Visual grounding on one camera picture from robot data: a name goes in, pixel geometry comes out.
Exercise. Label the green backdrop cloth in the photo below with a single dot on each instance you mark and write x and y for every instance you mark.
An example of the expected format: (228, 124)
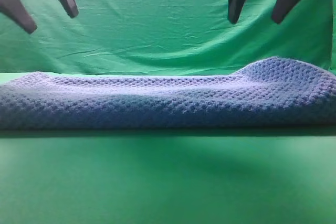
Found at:
(165, 37)

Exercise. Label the blue waffle-weave towel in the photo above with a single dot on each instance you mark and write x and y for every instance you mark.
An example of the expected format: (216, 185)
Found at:
(270, 92)

